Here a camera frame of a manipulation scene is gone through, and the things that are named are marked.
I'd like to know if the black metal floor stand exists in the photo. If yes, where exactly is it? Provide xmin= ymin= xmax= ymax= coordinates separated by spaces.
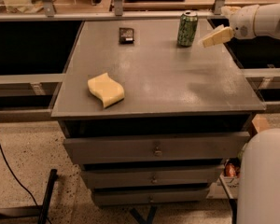
xmin=0 ymin=168 xmax=59 ymax=224

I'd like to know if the small black packet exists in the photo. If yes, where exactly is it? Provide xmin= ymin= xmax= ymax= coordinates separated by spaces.
xmin=119 ymin=28 xmax=134 ymax=44

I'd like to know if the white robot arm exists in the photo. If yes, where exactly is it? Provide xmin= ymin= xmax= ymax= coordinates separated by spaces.
xmin=202 ymin=3 xmax=280 ymax=224

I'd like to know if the yellow wavy sponge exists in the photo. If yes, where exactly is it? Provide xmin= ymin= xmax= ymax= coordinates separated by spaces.
xmin=88 ymin=73 xmax=125 ymax=108

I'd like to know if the grey drawer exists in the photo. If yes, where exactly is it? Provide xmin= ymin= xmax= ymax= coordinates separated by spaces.
xmin=81 ymin=165 xmax=223 ymax=189
xmin=91 ymin=188 xmax=209 ymax=206
xmin=63 ymin=132 xmax=250 ymax=164

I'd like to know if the black floor cable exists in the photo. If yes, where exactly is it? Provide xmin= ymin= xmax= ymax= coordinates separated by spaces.
xmin=0 ymin=120 xmax=53 ymax=224

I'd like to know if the black stand leg right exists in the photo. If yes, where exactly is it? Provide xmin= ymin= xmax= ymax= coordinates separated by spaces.
xmin=219 ymin=175 xmax=237 ymax=224

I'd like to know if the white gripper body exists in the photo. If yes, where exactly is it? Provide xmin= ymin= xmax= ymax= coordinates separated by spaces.
xmin=229 ymin=5 xmax=259 ymax=39

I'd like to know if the red snack packet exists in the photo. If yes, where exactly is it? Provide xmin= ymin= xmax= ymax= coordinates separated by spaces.
xmin=225 ymin=163 xmax=239 ymax=177

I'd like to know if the cardboard box with snacks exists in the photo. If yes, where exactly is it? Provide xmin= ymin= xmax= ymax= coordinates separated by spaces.
xmin=207 ymin=115 xmax=270 ymax=199

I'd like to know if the bottom grey drawer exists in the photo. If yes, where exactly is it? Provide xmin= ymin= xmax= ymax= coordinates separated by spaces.
xmin=91 ymin=188 xmax=209 ymax=206

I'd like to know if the top grey drawer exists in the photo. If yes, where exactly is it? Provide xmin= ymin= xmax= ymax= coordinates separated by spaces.
xmin=63 ymin=132 xmax=250 ymax=164

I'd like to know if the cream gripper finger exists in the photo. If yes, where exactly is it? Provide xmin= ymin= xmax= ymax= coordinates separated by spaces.
xmin=202 ymin=27 xmax=234 ymax=48
xmin=221 ymin=6 xmax=240 ymax=17

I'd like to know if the middle grey drawer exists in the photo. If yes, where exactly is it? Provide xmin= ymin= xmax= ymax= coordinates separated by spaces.
xmin=81 ymin=165 xmax=223 ymax=189

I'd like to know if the green soda can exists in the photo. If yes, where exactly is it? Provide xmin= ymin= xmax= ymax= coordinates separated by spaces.
xmin=177 ymin=10 xmax=198 ymax=47

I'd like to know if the grey drawer cabinet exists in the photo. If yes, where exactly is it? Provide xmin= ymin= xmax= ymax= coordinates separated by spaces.
xmin=52 ymin=20 xmax=264 ymax=194

